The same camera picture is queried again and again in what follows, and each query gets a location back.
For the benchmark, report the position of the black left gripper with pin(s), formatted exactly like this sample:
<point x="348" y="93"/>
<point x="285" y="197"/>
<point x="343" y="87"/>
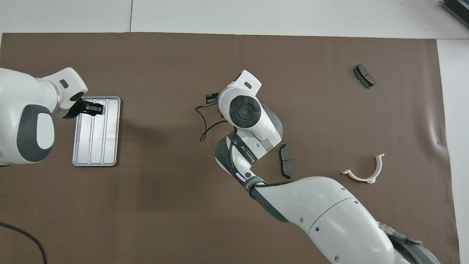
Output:
<point x="78" y="109"/>

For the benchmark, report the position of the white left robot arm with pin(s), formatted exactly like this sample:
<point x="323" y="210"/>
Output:
<point x="22" y="95"/>

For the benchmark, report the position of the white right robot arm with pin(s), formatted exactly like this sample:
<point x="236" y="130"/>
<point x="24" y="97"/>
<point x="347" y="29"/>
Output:
<point x="329" y="212"/>

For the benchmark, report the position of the silver metal grooved tray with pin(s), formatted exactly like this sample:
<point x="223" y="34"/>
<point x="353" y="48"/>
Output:
<point x="110" y="146"/>

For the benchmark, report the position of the long dark grey brake pad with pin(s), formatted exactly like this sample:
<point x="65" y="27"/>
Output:
<point x="287" y="163"/>

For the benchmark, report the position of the brown paper table mat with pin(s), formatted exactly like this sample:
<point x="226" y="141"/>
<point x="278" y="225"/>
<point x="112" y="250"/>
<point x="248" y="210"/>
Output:
<point x="183" y="201"/>

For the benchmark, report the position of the short dark grey brake pad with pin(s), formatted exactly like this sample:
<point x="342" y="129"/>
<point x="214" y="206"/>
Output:
<point x="364" y="76"/>

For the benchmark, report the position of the black ribbed device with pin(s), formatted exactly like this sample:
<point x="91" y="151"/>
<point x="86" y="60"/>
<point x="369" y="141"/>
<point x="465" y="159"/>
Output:
<point x="460" y="9"/>

